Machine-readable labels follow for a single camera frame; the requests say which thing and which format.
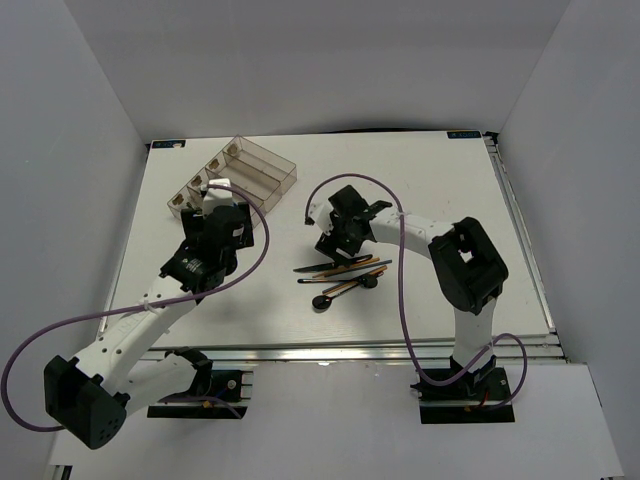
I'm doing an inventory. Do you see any orange chopstick lower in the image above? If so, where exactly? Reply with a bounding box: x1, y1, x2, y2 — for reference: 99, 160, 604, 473
322, 265, 387, 295

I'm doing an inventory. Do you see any purple cable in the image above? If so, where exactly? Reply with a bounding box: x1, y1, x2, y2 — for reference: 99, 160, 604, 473
1, 182, 272, 432
304, 173, 528, 407

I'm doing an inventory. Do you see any blue table sticker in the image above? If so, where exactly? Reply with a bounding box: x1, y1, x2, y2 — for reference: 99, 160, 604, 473
151, 139, 186, 149
446, 130, 482, 140

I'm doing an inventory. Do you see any white front cover board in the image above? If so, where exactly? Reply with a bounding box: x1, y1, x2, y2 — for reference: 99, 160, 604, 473
51, 362, 623, 479

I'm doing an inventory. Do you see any clear compartment organizer tray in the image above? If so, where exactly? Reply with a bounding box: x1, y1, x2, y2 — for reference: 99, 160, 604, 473
167, 136, 297, 219

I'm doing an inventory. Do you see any right blue table sticker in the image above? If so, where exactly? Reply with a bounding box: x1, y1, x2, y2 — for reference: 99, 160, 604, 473
446, 130, 482, 140

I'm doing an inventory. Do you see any black knife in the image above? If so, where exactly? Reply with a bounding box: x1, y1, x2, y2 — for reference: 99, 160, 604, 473
293, 254, 373, 273

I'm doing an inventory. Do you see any orange black chopstick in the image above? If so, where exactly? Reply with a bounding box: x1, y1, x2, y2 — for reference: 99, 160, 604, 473
311, 257, 380, 279

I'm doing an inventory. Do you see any grey chopstick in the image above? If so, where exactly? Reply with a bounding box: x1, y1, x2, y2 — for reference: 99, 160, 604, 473
371, 259, 393, 267

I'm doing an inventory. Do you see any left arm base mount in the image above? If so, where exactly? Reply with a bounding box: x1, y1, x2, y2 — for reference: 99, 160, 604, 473
147, 369, 254, 420

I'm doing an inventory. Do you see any black spoon left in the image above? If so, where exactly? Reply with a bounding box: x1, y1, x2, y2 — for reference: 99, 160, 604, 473
311, 283, 360, 313

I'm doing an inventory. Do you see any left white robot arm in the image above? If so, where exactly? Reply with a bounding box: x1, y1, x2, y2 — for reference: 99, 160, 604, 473
44, 202, 254, 450

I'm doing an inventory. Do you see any black spoon right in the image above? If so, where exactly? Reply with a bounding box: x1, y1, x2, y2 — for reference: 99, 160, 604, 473
323, 272, 382, 294

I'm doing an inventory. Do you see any left blue table sticker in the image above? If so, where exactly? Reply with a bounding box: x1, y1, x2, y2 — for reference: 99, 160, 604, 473
151, 139, 186, 149

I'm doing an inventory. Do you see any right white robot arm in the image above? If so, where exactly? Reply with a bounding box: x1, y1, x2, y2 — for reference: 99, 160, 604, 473
304, 185, 509, 399

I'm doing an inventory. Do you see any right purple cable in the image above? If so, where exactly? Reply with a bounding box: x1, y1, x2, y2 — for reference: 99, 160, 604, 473
304, 173, 528, 407

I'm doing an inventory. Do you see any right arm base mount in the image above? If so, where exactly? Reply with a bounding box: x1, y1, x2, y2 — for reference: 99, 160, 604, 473
410, 367, 515, 425

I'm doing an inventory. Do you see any black spoon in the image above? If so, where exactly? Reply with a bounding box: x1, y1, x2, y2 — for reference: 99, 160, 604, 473
323, 272, 382, 294
311, 283, 360, 313

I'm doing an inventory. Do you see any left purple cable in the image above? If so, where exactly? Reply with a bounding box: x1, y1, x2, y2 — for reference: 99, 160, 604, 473
1, 182, 272, 432

